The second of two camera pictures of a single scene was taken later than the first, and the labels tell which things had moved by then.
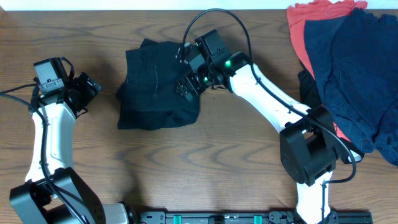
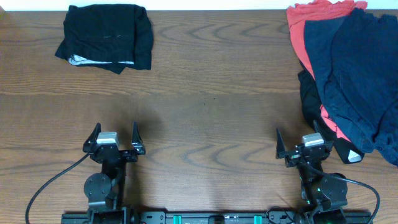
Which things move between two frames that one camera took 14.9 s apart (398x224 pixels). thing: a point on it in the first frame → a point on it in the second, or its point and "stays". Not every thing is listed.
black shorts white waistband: [147, 98] → [111, 37]
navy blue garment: [354, 61] stays
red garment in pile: [298, 13] stays
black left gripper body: [84, 94] → [129, 158]
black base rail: [252, 217] stays
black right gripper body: [199, 81] → [293, 159]
